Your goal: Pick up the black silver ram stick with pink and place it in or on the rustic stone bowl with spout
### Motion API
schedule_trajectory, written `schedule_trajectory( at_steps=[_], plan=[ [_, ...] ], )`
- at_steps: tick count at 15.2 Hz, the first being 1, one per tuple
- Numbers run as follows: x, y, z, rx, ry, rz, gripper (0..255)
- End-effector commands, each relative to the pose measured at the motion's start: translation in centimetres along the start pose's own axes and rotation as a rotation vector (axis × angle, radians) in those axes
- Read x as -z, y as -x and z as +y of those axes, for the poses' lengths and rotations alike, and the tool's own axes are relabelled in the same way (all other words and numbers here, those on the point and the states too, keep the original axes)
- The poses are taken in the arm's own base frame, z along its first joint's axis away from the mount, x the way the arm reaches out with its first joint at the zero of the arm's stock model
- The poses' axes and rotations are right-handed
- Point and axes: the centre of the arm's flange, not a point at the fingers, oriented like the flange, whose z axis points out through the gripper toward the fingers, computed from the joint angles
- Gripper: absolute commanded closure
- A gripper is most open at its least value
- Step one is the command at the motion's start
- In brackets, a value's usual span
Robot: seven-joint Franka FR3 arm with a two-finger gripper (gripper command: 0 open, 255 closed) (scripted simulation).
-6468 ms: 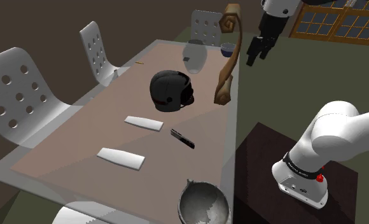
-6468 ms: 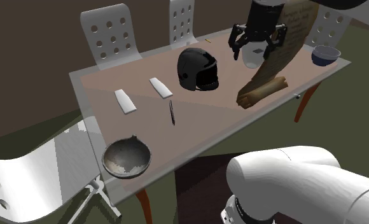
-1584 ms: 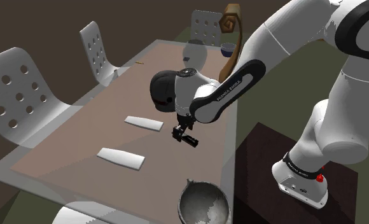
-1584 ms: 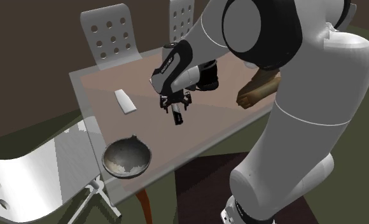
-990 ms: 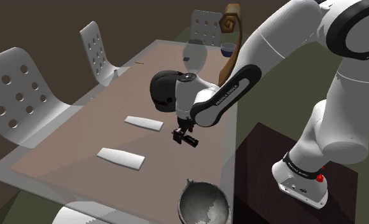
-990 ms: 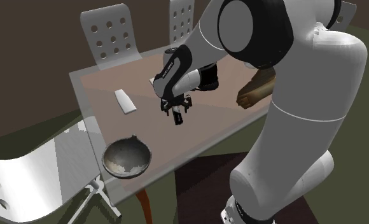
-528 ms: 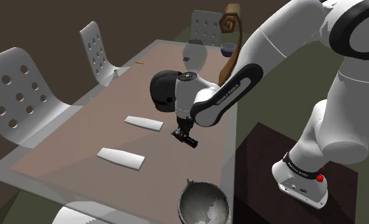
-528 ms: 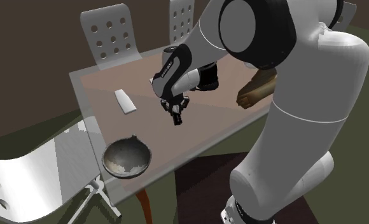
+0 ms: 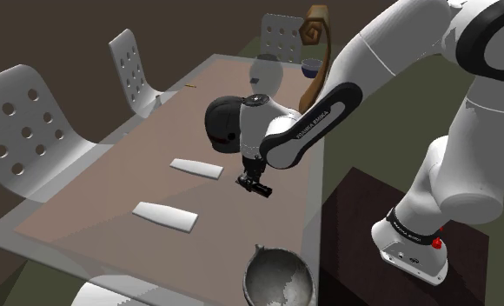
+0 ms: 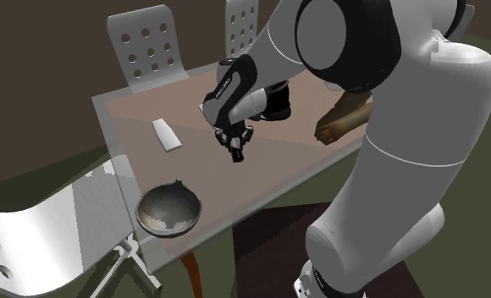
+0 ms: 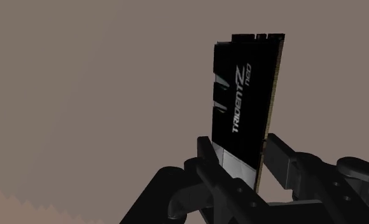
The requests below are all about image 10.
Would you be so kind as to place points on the brown wooden figure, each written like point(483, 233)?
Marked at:
point(344, 119)

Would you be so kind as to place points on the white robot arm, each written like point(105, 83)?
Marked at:
point(414, 124)

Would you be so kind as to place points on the dark maroon robot stand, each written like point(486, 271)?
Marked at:
point(270, 256)

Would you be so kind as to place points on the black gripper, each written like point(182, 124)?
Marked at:
point(236, 149)

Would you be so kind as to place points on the pale table with orange legs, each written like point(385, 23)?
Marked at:
point(204, 177)

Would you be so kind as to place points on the flat white remote control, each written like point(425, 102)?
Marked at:
point(167, 134)

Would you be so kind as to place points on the white chair with round holes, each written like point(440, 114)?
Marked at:
point(146, 45)
point(51, 235)
point(239, 24)

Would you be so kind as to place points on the dark metal bowl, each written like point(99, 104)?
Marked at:
point(167, 208)

